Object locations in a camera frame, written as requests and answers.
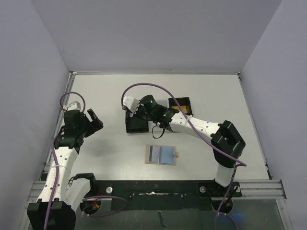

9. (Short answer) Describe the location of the black white card tray organizer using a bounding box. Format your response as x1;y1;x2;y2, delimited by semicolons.
125;98;179;133

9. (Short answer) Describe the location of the grey striped credit card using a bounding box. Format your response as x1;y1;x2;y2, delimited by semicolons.
148;146;160;163

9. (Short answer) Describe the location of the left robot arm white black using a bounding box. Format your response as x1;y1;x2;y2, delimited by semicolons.
27;109;104;230

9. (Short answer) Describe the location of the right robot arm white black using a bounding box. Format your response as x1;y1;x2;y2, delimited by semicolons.
135;95;246;196

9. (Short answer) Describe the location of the gold card in tray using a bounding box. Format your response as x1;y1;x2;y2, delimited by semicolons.
181;105;190;114

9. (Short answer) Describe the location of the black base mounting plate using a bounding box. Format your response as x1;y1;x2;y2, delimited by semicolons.
79;180;242;214

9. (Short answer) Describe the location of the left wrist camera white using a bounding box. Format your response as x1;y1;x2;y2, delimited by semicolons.
62;101;82;111

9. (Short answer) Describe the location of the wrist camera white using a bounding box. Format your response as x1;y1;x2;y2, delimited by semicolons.
62;101;82;111
122;96;140;114

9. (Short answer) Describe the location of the black strap loop on gripper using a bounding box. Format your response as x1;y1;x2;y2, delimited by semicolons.
152;124;166;139

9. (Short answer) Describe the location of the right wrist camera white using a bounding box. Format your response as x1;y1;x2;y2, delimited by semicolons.
122;96;140;114

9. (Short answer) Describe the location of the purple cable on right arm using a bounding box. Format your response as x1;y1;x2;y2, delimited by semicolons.
121;82;247;167

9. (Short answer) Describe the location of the aluminium frame rail front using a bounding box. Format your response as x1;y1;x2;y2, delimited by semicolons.
27;179;287;202

